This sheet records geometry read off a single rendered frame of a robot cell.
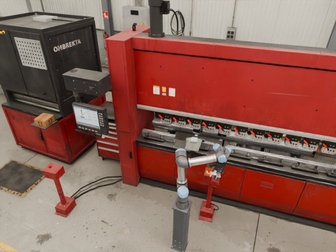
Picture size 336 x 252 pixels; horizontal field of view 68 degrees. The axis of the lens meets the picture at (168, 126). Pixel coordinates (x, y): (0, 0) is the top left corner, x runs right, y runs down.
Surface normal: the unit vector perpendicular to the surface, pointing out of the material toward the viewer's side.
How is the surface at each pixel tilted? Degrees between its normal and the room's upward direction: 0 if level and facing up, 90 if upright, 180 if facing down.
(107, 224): 0
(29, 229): 0
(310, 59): 90
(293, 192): 90
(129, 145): 90
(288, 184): 90
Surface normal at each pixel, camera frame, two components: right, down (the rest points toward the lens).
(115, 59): -0.31, 0.51
